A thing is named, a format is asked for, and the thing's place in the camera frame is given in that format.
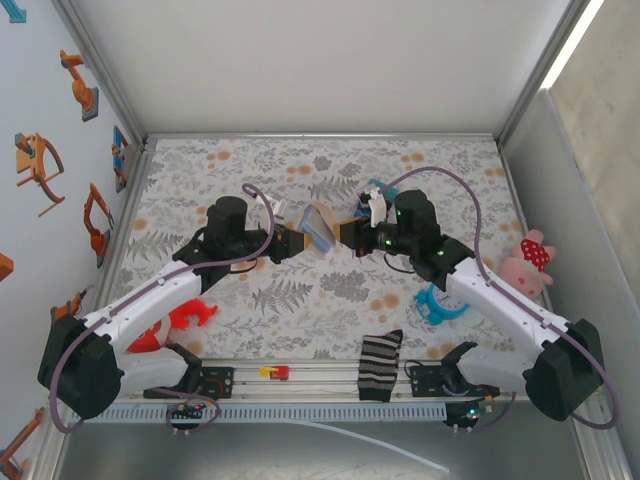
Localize floral printed tablecloth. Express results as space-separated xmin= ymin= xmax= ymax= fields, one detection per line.
xmin=112 ymin=137 xmax=559 ymax=361

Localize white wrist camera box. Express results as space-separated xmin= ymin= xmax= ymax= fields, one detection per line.
xmin=358 ymin=185 xmax=390 ymax=224
xmin=262 ymin=196 xmax=292 ymax=217

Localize rectangular black circuit board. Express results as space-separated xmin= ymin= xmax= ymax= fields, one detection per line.
xmin=167 ymin=402 xmax=221 ymax=426

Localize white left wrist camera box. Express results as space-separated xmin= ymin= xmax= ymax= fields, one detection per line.
xmin=262 ymin=196 xmax=292 ymax=217

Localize black white striped sock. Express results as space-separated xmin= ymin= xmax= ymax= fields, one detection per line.
xmin=357 ymin=328 xmax=405 ymax=403

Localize red plastic toy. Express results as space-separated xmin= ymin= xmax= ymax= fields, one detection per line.
xmin=124 ymin=298 xmax=221 ymax=354

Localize aluminium frame post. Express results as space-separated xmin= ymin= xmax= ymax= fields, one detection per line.
xmin=52 ymin=0 xmax=149 ymax=144
xmin=497 ymin=0 xmax=594 ymax=146

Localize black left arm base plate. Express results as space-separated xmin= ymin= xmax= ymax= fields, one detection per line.
xmin=143 ymin=366 xmax=236 ymax=400

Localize thin white tube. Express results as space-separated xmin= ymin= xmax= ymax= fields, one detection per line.
xmin=292 ymin=418 xmax=451 ymax=474

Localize orange grey jointed robot sticker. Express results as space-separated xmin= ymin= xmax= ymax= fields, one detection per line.
xmin=49 ymin=284 xmax=96 ymax=322

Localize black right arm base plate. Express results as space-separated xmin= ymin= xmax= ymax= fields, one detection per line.
xmin=409 ymin=363 xmax=501 ymax=399

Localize grey slotted cable duct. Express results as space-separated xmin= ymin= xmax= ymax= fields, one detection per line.
xmin=99 ymin=403 xmax=449 ymax=422

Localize teal credit card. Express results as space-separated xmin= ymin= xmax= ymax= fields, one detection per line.
xmin=369 ymin=178 xmax=400 ymax=198

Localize orange clamp machine sticker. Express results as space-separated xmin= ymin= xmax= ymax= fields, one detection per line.
xmin=13 ymin=132 xmax=66 ymax=219

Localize pink plush toy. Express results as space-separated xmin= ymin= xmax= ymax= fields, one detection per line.
xmin=499 ymin=228 xmax=559 ymax=301

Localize blue ring toy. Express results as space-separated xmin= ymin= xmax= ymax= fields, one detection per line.
xmin=414 ymin=284 xmax=474 ymax=326

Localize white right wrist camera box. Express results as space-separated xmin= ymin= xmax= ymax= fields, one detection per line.
xmin=358 ymin=185 xmax=390 ymax=224

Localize wide aluminium mounting rails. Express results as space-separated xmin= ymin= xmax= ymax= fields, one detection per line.
xmin=47 ymin=358 xmax=601 ymax=407

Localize white light strip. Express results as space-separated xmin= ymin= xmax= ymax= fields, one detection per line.
xmin=539 ymin=0 xmax=607 ymax=91

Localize round black circuit board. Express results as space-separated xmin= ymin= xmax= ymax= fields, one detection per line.
xmin=443 ymin=398 xmax=494 ymax=431

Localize aluminium frame rail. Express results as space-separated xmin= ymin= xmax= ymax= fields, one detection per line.
xmin=82 ymin=139 xmax=154 ymax=362
xmin=143 ymin=131 xmax=504 ymax=144

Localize clear acrylic card box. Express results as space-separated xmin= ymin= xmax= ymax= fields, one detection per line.
xmin=352 ymin=178 xmax=401 ymax=217

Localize blue orange machine sticker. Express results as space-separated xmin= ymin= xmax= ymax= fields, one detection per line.
xmin=110 ymin=124 xmax=131 ymax=194

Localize orange robot sticker grey base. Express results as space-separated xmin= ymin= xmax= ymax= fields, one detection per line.
xmin=59 ymin=48 xmax=100 ymax=123

